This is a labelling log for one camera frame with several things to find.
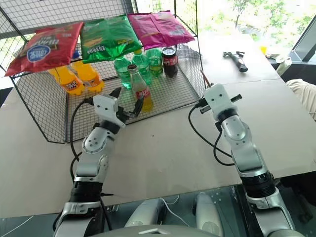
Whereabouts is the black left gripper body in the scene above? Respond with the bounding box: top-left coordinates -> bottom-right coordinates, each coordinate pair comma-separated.
115,106 -> 136,124

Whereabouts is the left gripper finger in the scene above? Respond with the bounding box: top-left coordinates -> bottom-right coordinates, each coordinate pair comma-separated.
108,86 -> 122,100
133,95 -> 146,117

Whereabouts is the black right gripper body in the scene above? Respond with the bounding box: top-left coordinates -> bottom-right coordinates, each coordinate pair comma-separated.
199,94 -> 243,115

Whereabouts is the glass bottle with yellow drink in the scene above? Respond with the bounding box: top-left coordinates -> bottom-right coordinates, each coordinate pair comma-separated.
127,64 -> 155,112

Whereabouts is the green plastic soda bottle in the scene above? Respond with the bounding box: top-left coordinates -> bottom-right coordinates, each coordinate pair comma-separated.
114,56 -> 133,91

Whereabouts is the orange soda plastic bottle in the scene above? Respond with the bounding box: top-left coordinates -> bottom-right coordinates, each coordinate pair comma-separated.
72,60 -> 105,92
47,65 -> 86,97

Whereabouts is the green bottle with yellow cap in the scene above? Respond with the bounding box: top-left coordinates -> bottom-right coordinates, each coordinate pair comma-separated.
131,49 -> 153,86

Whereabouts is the yellow-green plastic soda bottle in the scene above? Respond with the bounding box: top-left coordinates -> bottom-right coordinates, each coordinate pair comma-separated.
145,47 -> 164,79

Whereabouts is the dark cola plastic bottle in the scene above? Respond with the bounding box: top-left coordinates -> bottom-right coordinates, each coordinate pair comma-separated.
161,46 -> 179,79

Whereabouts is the black hammer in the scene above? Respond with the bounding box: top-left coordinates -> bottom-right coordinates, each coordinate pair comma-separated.
222,51 -> 248,73

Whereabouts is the green chips bag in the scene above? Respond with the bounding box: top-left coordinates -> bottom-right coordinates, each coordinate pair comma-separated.
80,14 -> 144,65

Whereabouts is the grey-green crumpled object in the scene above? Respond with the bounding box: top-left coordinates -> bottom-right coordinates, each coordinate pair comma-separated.
275,56 -> 293,75

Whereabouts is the person's beige trouser leg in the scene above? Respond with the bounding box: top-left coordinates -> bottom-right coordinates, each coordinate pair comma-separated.
286,79 -> 316,122

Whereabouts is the magenta chips bag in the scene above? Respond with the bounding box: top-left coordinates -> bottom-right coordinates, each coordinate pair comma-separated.
127,9 -> 196,51

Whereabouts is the red chips bag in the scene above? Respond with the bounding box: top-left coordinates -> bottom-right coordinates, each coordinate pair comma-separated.
4,21 -> 85,78

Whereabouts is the grey rounded robot leg shell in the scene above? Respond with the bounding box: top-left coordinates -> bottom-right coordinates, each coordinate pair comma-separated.
124,198 -> 169,228
196,192 -> 221,232

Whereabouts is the grey robot torso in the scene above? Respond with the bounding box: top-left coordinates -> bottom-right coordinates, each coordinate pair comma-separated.
93,224 -> 248,237

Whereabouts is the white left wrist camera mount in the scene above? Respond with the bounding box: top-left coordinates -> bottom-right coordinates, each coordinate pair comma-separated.
92,94 -> 121,122

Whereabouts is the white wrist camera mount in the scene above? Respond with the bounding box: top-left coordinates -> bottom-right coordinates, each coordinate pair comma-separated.
203,83 -> 239,121
92,94 -> 121,122

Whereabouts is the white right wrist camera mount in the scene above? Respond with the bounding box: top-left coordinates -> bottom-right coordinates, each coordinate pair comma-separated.
203,83 -> 239,121

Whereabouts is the black wire rack shelf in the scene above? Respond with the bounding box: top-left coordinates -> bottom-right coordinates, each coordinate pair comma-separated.
0,0 -> 207,144

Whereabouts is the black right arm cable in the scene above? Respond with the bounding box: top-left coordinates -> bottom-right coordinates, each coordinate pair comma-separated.
188,98 -> 236,166

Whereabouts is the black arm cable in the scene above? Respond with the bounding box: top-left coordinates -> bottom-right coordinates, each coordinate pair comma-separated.
69,98 -> 96,184
188,98 -> 236,166

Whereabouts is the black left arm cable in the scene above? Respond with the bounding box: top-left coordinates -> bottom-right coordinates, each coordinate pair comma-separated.
69,98 -> 96,184

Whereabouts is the black slanted frame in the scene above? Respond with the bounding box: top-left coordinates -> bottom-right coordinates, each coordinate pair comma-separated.
291,23 -> 316,64

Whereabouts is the thin black torso cable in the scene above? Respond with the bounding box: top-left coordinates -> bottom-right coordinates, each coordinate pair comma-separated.
98,192 -> 115,233

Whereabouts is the thin white cable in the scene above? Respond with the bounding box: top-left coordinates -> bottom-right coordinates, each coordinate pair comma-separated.
157,194 -> 181,226

